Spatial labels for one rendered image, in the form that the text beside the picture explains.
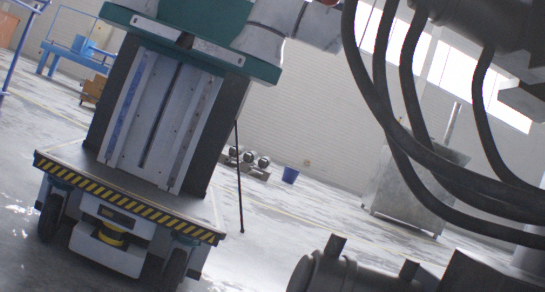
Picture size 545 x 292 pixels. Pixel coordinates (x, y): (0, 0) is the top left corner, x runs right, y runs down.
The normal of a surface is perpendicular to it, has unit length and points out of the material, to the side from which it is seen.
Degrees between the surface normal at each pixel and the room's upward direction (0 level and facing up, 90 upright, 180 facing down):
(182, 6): 90
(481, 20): 131
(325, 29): 110
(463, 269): 90
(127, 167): 90
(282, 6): 89
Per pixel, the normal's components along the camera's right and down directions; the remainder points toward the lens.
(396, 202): -0.07, -0.04
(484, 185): -0.52, -0.14
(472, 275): -0.93, -0.37
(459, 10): -0.24, 0.61
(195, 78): 0.13, 0.05
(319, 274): 0.22, -0.51
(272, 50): 0.66, -0.14
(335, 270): 0.29, -0.70
